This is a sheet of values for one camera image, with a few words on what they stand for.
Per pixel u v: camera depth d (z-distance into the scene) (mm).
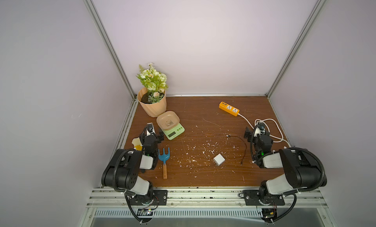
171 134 951
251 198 726
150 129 769
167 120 1004
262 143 704
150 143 705
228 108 1094
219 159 844
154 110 978
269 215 707
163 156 871
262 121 1034
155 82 921
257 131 794
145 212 714
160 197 732
